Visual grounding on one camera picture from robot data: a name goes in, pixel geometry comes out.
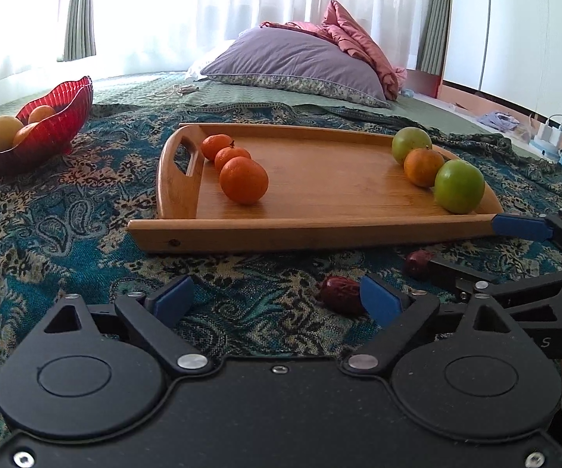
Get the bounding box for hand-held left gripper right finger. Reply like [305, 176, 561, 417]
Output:
[342, 274, 511, 377]

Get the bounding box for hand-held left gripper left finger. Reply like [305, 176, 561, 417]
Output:
[42, 275, 212, 377]

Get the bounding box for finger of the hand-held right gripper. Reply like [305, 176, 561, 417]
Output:
[491, 211, 562, 274]
[429, 258, 562, 310]

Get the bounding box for red dried date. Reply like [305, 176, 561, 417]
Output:
[320, 276, 366, 316]
[404, 250, 436, 280]

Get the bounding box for green apple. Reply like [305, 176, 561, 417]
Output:
[391, 127, 433, 165]
[434, 159, 485, 214]

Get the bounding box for large orange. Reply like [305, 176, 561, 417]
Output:
[404, 147, 445, 189]

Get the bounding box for wooden serving tray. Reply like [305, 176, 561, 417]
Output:
[127, 123, 506, 254]

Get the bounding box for small mandarin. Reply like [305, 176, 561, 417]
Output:
[219, 156, 269, 206]
[214, 141, 253, 172]
[201, 134, 233, 161]

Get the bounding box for white charger block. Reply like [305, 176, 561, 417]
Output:
[532, 116, 562, 158]

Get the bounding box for pale crumpled clothes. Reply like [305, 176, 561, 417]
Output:
[477, 111, 521, 133]

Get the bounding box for teal paisley blanket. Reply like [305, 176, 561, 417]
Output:
[0, 102, 562, 455]

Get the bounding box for white wardrobe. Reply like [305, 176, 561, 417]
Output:
[443, 0, 562, 125]

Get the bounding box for red glass bowl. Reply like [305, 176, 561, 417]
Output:
[0, 76, 94, 176]

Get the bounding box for green bedspread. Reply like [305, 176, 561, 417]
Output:
[0, 69, 508, 138]

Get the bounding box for orange fruit in bowl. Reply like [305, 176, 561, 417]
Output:
[13, 123, 39, 149]
[28, 106, 56, 125]

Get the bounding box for grey-green curtain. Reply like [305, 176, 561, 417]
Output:
[62, 0, 98, 62]
[417, 0, 453, 77]

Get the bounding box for pink quilt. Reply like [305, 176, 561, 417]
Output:
[260, 0, 407, 101]

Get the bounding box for purple pillow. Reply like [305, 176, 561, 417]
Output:
[200, 27, 392, 109]

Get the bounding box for white sheer curtain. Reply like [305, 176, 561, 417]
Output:
[0, 0, 438, 91]

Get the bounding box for white cable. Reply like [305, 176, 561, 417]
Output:
[146, 83, 200, 101]

